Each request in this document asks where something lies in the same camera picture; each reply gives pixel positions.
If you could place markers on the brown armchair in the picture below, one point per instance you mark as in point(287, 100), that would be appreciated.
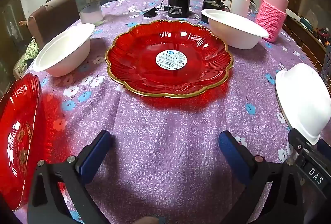
point(57, 11)

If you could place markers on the red plate with round sticker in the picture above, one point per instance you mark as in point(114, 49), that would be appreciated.
point(144, 63)

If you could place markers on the black cylindrical motor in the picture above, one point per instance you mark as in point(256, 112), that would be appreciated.
point(177, 8)

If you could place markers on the bottle in pink knitted sleeve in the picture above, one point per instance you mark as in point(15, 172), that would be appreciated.
point(270, 17)

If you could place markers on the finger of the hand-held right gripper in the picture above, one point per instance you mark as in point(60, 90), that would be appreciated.
point(310, 169)
point(325, 149)

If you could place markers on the white plastic jar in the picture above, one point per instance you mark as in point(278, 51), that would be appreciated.
point(239, 1)

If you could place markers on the green patterned blanket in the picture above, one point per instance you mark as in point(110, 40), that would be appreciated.
point(29, 52)

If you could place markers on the clear plastic bag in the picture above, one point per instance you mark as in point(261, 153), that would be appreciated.
point(254, 6)

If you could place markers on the white disposable bowl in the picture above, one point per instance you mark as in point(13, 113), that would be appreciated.
point(232, 30)
point(302, 99)
point(64, 45)

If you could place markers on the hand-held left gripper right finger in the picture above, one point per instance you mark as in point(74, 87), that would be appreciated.
point(234, 156)

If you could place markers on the wooden side cabinet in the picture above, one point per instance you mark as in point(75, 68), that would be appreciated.
point(302, 40)

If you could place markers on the small black adapter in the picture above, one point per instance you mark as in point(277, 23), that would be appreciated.
point(150, 13)

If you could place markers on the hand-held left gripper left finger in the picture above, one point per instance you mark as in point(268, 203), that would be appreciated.
point(94, 156)

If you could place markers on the red plate with gold print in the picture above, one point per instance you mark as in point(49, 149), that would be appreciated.
point(15, 136)

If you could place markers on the purple floral tablecloth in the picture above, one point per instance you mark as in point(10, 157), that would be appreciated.
point(165, 130)

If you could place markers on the grey slotted metal post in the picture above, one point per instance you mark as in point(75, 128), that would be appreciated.
point(326, 63)

